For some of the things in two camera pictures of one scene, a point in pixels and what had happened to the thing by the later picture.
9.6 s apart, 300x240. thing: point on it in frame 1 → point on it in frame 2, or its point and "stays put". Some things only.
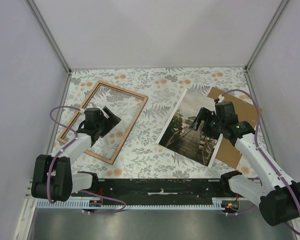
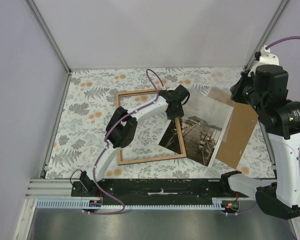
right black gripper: x=205 y=115 → x=236 y=90
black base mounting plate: x=159 y=190 stays put
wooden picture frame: x=100 y=83 → x=120 y=162
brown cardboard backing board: x=245 y=111 stays put
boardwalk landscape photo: x=180 y=136 stays put
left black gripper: x=111 y=123 → x=179 y=113
